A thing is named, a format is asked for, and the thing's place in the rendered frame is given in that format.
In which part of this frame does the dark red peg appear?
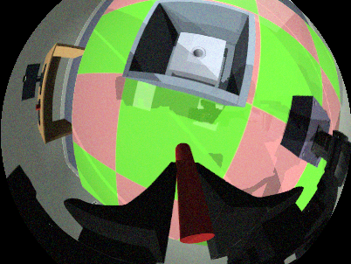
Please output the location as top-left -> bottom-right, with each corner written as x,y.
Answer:
175,142 -> 215,244

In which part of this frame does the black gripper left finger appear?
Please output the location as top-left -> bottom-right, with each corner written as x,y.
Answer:
64,163 -> 178,263

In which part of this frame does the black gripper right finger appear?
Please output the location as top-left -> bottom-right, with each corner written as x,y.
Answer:
196,163 -> 305,260

